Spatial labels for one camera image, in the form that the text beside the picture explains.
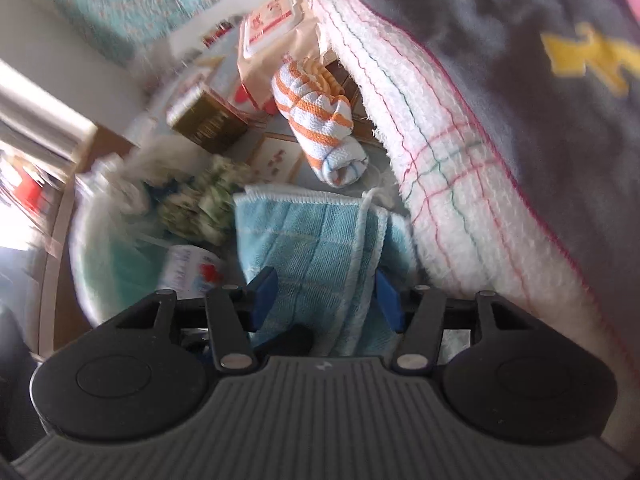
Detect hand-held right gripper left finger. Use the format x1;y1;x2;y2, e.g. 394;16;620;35
116;266;279;372

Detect gold brown small box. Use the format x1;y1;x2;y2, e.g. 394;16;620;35
166;88;250;155

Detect grey quilt with yellow print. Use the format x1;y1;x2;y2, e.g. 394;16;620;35
287;0;640;377

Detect pink wet wipes pack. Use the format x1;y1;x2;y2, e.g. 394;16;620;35
235;0;322;112

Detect white plastic bag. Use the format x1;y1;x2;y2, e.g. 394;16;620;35
69;154;173;327

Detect light blue towel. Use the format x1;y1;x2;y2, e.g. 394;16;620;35
232;184;419;357

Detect orange striped towel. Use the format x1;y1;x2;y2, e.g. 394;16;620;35
271;54;370;188

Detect green floral scrunchie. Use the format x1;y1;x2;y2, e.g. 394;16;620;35
156;154;257;247

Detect white yogurt cup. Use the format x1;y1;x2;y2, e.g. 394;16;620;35
159;244;224;299

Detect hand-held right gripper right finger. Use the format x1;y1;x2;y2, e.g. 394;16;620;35
376;270;536;374

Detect teal floral hanging cloth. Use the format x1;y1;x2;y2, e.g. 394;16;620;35
36;0;287;64

